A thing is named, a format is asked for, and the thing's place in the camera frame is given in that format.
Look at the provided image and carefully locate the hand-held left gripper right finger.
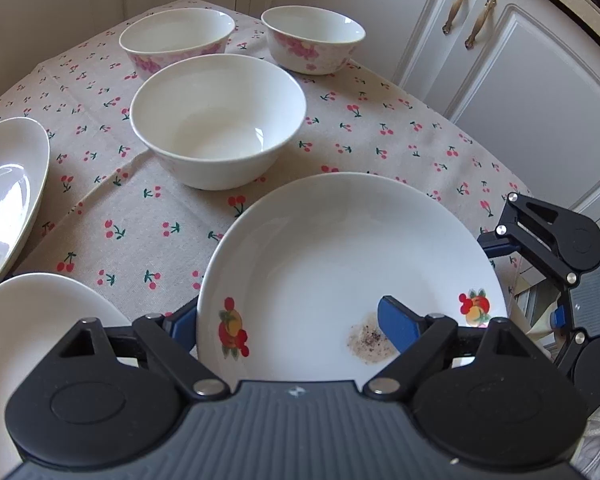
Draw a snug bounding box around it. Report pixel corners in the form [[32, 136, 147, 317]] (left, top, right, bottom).
[[362, 296, 550, 401]]

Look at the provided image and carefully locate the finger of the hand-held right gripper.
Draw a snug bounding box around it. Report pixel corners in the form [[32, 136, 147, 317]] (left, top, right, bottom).
[[550, 285, 588, 373], [478, 191, 580, 287]]

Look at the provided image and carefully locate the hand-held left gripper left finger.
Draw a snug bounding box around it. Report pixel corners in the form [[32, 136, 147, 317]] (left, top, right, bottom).
[[55, 300, 231, 401]]

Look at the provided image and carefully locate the white fruit print plate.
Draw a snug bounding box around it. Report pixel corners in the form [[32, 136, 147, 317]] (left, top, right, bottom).
[[0, 116, 51, 298], [0, 272, 133, 413], [196, 172, 509, 386]]

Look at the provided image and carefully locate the plain white bowl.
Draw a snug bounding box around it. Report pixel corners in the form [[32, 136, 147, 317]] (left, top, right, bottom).
[[130, 54, 308, 191]]

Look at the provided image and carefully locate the cherry print tablecloth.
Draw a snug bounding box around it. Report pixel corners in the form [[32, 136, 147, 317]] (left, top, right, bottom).
[[0, 0, 535, 361]]

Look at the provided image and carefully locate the pink floral white bowl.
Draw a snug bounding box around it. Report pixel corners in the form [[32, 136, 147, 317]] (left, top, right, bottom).
[[261, 5, 367, 76], [118, 8, 235, 81]]

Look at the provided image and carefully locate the brass cabinet handle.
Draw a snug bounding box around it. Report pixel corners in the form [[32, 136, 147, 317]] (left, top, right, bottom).
[[442, 0, 473, 36], [464, 0, 496, 51]]

